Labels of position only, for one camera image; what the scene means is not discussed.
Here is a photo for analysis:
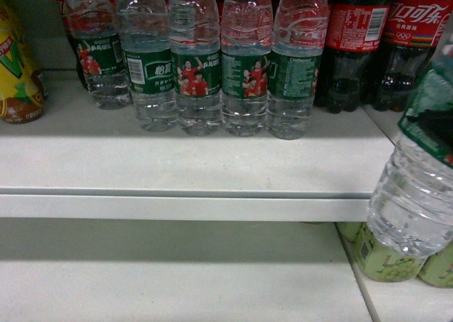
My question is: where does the clear water bottle green label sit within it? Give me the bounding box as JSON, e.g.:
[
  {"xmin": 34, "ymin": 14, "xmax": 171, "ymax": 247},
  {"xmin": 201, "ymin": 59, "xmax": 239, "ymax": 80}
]
[{"xmin": 367, "ymin": 35, "xmax": 452, "ymax": 258}]

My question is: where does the water bottle behind front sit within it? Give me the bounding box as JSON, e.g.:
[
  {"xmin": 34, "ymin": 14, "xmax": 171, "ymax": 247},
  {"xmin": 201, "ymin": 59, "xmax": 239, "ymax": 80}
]
[{"xmin": 221, "ymin": 0, "xmax": 273, "ymax": 137}]

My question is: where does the water bottle team label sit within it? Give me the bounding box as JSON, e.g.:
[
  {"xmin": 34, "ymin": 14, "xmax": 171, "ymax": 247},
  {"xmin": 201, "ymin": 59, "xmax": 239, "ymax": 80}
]
[{"xmin": 169, "ymin": 0, "xmax": 221, "ymax": 136}]

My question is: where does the white adjacent shelf right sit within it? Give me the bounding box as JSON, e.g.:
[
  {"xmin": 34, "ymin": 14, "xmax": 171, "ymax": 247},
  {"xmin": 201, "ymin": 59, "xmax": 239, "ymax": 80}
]
[{"xmin": 362, "ymin": 105, "xmax": 403, "ymax": 145}]

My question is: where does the white metal shelf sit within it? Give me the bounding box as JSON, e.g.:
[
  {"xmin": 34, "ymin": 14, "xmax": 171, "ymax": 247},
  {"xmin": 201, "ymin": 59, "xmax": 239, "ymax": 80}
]
[{"xmin": 1, "ymin": 79, "xmax": 394, "ymax": 222}]

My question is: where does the water bottle text label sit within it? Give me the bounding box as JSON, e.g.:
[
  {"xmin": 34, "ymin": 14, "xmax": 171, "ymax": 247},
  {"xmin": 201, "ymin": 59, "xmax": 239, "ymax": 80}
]
[{"xmin": 266, "ymin": 0, "xmax": 329, "ymax": 140}]

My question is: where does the water bottle barcode label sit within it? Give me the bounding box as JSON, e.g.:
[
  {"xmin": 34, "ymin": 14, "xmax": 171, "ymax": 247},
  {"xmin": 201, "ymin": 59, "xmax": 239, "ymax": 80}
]
[{"xmin": 115, "ymin": 0, "xmax": 177, "ymax": 132}]

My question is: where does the water bottle far left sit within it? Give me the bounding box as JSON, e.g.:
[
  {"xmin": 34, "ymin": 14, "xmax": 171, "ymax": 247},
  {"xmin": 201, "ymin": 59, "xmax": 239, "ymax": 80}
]
[{"xmin": 64, "ymin": 0, "xmax": 130, "ymax": 110}]

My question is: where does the green grape drink bottle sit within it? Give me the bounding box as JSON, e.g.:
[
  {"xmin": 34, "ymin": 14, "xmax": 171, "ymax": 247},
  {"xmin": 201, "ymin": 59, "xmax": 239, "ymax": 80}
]
[{"xmin": 353, "ymin": 223, "xmax": 427, "ymax": 282}]

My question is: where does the cola bottle red label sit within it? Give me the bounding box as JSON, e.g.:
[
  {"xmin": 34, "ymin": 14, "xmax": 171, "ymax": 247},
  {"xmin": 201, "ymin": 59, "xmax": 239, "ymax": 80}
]
[{"xmin": 314, "ymin": 0, "xmax": 391, "ymax": 113}]

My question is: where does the yellow lemon tea bottle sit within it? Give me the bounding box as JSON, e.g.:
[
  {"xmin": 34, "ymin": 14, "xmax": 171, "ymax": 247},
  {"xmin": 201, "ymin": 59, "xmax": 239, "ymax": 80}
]
[{"xmin": 1, "ymin": 0, "xmax": 46, "ymax": 124}]

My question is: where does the cola bottle olympic label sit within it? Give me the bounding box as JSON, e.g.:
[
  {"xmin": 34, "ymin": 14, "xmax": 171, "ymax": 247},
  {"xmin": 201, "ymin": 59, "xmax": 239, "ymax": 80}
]
[{"xmin": 371, "ymin": 0, "xmax": 452, "ymax": 112}]

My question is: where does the green drink bottle right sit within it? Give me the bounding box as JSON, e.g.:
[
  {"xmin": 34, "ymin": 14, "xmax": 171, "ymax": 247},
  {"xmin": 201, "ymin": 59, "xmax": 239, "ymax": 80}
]
[{"xmin": 418, "ymin": 250, "xmax": 452, "ymax": 288}]

